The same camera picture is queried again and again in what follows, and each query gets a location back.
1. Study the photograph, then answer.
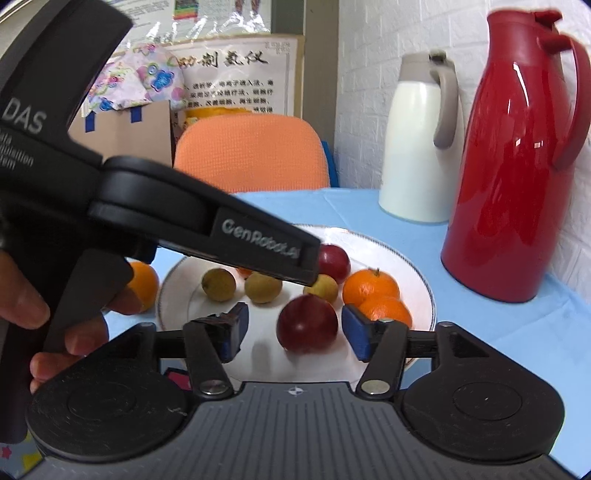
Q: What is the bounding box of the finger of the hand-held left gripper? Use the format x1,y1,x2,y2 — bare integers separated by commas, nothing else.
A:
205,199,322,287

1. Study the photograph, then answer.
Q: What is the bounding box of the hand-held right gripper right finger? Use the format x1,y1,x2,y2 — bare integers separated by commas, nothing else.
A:
342,304,490,400

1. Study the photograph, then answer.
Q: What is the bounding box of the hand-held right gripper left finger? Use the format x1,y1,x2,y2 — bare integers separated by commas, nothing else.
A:
108,302,250,400

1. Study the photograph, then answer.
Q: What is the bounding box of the bumpy mandarin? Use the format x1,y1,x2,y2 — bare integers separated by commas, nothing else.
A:
342,268,400,308
358,296,413,329

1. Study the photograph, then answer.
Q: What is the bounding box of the dark red plum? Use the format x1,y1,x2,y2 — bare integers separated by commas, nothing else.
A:
276,294,339,355
318,244,351,284

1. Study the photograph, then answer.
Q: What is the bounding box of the white plate with dark rim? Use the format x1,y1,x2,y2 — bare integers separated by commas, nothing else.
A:
156,224,437,384

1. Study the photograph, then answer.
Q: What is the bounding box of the smooth orange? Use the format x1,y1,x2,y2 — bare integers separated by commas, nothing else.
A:
126,261,160,313

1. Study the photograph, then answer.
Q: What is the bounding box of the person's left hand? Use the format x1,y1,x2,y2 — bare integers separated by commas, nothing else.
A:
0,251,144,394

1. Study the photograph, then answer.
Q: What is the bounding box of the brown cardboard box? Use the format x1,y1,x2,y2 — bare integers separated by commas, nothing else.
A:
68,100,176,169

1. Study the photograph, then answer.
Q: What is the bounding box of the orange mesh chair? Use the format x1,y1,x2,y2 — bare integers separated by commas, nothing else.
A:
173,114,331,193

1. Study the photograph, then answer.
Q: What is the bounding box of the blue printed tablecloth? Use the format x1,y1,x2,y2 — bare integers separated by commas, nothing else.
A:
0,187,591,480

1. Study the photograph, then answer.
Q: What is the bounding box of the floral cloth bag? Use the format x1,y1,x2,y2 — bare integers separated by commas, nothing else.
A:
82,41,185,116

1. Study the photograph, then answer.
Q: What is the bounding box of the yellow plastic bag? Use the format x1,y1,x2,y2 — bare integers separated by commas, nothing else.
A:
185,106,242,131

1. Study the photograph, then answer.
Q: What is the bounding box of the white thermos jug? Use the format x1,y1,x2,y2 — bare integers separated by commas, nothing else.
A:
379,50,466,224

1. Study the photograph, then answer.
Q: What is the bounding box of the red thermos jug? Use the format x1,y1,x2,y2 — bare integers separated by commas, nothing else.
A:
440,8,591,304

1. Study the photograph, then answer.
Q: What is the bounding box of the calligraphy wall poster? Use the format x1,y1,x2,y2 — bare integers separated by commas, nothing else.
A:
161,34,305,118

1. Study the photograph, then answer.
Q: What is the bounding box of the colour chart wall poster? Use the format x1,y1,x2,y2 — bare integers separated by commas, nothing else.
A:
113,0,274,40

